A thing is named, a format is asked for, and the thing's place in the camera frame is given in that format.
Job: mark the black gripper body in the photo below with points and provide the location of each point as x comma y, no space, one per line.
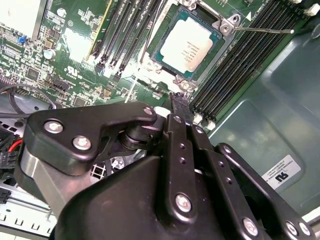
112,212

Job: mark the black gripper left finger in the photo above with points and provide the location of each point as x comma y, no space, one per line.
75,125

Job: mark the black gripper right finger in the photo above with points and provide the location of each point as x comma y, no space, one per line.
225,180

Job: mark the metal socket cover frame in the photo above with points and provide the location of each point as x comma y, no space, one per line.
152,75

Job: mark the silver CPU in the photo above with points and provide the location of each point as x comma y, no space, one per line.
186,45

